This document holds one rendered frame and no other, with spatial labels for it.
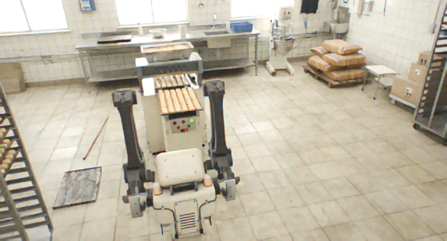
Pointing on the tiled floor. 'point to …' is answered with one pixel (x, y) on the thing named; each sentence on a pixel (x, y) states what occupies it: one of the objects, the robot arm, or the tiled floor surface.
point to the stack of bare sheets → (78, 187)
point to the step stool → (380, 76)
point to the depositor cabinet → (151, 116)
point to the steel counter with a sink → (222, 38)
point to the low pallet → (331, 79)
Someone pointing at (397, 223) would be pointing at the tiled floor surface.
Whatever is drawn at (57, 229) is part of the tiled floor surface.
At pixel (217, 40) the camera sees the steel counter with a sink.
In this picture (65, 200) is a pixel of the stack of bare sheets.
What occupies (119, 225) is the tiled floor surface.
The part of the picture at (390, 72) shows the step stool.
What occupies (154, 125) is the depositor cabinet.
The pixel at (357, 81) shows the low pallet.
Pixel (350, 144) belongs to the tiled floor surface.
